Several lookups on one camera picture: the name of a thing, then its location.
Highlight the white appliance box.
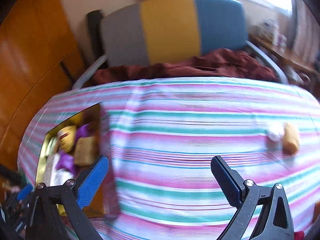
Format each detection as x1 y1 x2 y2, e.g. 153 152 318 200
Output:
260 18 279 44

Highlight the maroon blanket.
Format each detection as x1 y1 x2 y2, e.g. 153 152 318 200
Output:
93 49 277 85

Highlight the striped bed sheet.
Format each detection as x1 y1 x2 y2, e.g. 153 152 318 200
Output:
17 77 319 239

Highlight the small green white box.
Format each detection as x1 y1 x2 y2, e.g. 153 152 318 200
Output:
44 137 57 158

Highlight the gold interior storage box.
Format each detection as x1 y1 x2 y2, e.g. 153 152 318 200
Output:
35 103 120 220

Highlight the yellow sponge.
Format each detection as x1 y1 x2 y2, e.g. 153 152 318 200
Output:
282 123 300 154
73 137 98 166

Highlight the wooden wardrobe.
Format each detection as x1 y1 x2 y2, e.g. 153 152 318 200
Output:
1 0 85 170

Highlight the purple snack packet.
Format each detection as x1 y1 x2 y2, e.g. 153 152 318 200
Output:
75 123 92 141
55 150 76 176

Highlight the wooden side desk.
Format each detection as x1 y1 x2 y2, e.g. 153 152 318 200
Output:
249 34 319 78

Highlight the white plastic wrap ball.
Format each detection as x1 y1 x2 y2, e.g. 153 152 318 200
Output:
266 126 284 142

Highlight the white medicine box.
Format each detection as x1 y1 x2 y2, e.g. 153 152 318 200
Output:
43 153 60 186

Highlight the yellow sock ball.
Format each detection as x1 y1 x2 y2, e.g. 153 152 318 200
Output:
57 126 76 153

